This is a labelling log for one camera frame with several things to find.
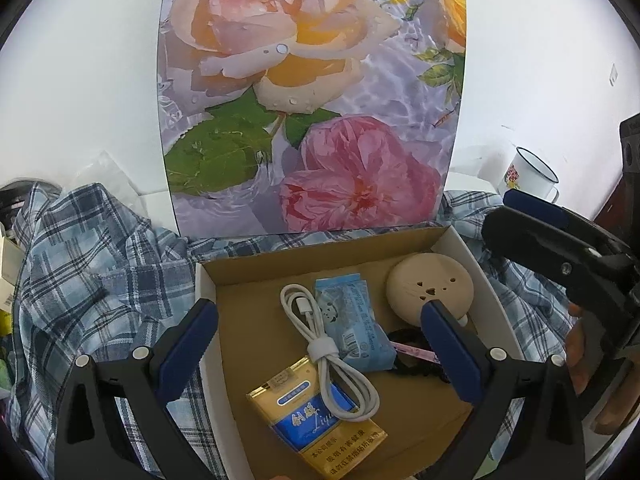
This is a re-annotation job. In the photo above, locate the white enamel mug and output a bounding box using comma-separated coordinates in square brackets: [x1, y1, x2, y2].
[497, 146, 561, 206]

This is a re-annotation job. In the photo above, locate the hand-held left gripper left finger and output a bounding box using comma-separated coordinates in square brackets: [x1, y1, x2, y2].
[54, 299, 221, 480]

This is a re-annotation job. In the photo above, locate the dark grey object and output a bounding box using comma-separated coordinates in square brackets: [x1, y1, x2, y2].
[0, 177, 63, 221]

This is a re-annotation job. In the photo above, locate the bundle of black hair ties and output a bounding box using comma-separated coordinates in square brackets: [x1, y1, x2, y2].
[387, 327, 451, 383]

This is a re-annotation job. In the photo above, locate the floral rose poster board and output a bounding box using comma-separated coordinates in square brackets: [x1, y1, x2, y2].
[157, 0, 468, 237]

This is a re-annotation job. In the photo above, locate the blue tissue packet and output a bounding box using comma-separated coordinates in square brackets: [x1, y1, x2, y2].
[314, 272, 397, 373]

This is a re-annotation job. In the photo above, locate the clear plastic bag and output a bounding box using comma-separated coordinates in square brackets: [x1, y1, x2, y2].
[75, 150, 146, 211]

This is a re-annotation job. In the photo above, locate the pink hair clip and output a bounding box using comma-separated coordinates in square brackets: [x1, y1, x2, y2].
[390, 341, 441, 363]

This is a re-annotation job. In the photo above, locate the beige round cat-face pad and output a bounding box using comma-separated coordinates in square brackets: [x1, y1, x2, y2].
[386, 252, 475, 328]

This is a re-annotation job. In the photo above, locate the cardboard box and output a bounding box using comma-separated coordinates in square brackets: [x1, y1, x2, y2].
[194, 224, 526, 480]

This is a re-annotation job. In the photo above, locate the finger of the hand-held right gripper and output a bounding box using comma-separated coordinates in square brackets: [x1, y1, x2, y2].
[481, 207, 631, 306]
[502, 189, 631, 257]

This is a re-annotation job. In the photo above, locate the white charging cable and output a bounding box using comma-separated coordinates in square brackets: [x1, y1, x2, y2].
[279, 282, 381, 421]

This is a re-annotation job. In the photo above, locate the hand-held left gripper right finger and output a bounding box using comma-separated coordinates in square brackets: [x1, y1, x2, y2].
[420, 299, 587, 480]

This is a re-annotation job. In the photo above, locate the small white carton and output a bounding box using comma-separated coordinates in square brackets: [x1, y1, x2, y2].
[0, 235, 26, 311]

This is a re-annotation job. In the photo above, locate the person's right hand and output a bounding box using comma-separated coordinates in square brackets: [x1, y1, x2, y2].
[565, 302, 640, 436]

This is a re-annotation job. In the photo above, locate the yellow and blue cigarette pack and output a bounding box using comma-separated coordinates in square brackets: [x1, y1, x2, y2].
[246, 355, 390, 480]

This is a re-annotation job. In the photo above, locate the blue plaid shirt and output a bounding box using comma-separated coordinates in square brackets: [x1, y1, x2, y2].
[0, 182, 601, 480]

